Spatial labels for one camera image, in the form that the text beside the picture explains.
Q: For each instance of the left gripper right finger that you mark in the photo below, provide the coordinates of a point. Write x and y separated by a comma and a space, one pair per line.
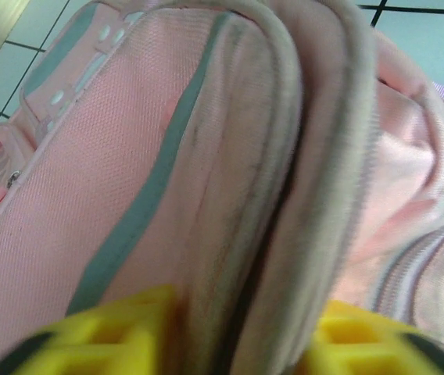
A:
362, 343

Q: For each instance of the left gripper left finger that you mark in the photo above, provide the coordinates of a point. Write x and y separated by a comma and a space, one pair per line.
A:
108, 343

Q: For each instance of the pink backpack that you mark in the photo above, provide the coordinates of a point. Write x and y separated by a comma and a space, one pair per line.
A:
128, 156

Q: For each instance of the white grid pattern mat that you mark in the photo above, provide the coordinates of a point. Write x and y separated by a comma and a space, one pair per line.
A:
421, 31

